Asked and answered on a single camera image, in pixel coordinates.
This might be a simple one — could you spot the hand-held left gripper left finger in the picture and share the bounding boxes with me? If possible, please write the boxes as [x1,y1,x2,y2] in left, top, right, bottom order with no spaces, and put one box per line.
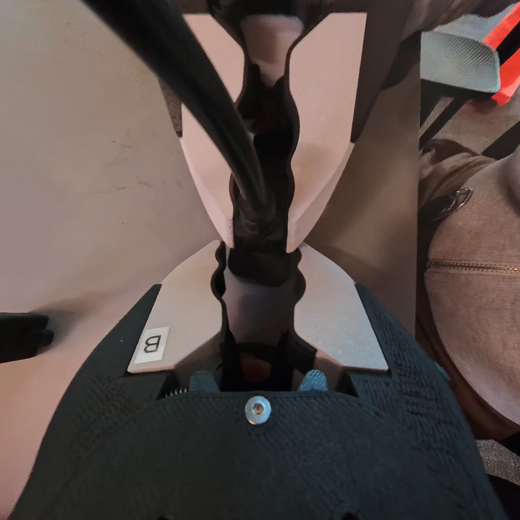
[127,240,229,372]

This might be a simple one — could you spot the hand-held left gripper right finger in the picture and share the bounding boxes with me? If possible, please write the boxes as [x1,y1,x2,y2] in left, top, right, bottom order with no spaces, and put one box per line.
[284,244,391,372]

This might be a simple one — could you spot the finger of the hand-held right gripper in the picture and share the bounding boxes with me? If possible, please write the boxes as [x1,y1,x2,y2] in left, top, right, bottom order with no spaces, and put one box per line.
[285,12,369,253]
[180,14,253,249]

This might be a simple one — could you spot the black power plug with cable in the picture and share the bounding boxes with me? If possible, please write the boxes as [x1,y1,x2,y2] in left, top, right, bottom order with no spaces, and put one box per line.
[81,0,303,287]

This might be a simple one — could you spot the black metal chair legs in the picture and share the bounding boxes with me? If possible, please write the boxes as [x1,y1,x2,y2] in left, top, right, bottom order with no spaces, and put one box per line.
[420,79,520,161]

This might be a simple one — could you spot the grey textured pad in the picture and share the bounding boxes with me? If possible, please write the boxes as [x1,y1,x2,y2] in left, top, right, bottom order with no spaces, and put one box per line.
[420,16,501,93]

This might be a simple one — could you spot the red plastic bar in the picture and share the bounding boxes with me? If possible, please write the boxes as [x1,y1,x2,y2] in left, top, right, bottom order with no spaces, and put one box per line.
[483,3,520,107]

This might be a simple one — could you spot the person's beige zip hoodie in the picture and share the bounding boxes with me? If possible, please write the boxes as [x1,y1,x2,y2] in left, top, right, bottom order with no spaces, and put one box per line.
[416,138,520,439]

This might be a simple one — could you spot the metal ring clip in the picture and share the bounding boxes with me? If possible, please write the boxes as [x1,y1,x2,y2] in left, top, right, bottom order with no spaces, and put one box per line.
[437,187,474,216]

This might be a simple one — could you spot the black rectangular plug with cable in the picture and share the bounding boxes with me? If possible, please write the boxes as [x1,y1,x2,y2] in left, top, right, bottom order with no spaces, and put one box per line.
[0,312,54,363]

